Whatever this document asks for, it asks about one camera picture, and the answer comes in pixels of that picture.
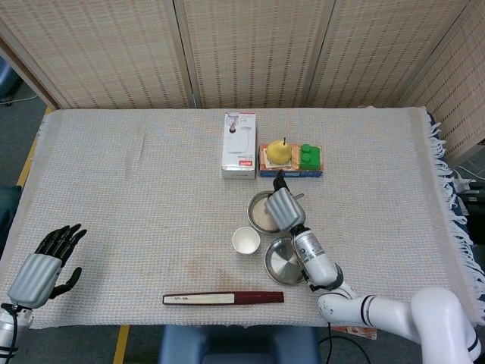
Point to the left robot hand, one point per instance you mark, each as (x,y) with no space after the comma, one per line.
(36,273)

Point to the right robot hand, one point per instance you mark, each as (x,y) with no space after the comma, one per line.
(284,210)

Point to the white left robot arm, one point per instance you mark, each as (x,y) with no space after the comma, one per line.
(5,330)

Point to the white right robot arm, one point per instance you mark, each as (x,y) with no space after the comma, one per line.
(318,261)

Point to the steel bowl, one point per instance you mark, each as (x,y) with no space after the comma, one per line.
(253,210)

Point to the white paper cup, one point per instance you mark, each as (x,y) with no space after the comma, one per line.
(246,242)

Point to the orange and white printed packet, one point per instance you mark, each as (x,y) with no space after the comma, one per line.
(358,333)

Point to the blue cardboard box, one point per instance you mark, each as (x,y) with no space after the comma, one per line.
(291,174)

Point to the steel plate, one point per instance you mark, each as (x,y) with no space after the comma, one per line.
(282,265)

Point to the yellow pear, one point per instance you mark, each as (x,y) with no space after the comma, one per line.
(279,153)

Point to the green toy block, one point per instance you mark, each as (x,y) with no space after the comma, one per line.
(310,159)

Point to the white product box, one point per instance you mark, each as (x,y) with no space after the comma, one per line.
(238,151)

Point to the folded dark red fan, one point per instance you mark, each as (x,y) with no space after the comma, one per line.
(227,298)

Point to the white woven tablecloth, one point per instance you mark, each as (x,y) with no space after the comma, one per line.
(132,189)

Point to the blue chair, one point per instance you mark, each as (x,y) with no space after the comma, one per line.
(235,345)

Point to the woven bamboo folding screen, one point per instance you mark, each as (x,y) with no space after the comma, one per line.
(113,57)

